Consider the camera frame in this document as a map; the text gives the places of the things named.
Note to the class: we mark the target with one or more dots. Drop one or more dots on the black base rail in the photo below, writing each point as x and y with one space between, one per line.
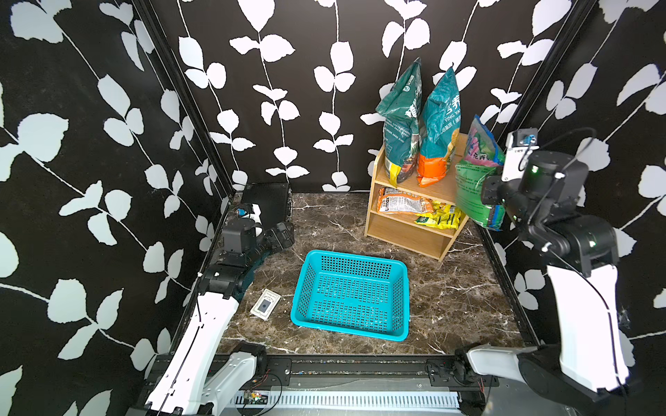
437 370

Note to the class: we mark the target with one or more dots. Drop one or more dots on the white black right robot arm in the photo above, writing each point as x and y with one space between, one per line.
580 251

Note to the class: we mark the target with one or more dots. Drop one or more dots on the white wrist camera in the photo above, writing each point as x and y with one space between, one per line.
253 212
520 144

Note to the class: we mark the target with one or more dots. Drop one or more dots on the teal orange fertilizer bag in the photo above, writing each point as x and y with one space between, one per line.
442 121

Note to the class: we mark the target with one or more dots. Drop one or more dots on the green pink soil bag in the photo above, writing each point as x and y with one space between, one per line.
481 159

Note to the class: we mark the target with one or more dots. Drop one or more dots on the small white card box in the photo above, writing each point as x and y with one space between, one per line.
266 304

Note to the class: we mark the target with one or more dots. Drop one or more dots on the yellow green fertilizer packet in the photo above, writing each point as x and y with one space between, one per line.
444 217

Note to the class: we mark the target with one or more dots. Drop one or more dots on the orange white fertilizer packet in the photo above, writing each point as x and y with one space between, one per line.
391 201

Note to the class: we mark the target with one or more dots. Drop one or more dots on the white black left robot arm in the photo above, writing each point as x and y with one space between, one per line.
188 387

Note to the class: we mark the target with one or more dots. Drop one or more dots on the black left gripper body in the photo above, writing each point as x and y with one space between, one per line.
270 243

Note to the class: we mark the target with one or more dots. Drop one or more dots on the teal plastic basket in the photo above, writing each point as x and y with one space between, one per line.
353 294

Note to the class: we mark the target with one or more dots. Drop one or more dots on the wooden two-tier shelf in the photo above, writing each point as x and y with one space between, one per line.
401 229

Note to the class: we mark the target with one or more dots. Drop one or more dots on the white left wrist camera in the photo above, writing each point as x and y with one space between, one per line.
253 212

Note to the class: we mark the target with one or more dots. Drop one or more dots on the black ribbed aluminium case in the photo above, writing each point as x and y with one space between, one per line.
274 200

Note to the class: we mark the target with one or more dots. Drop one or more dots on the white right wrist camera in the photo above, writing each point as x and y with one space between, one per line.
520 144

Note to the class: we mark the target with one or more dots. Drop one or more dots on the dark green fertilizer bag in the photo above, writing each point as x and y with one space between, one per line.
401 110

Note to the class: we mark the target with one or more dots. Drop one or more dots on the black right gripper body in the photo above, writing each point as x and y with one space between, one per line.
492 196

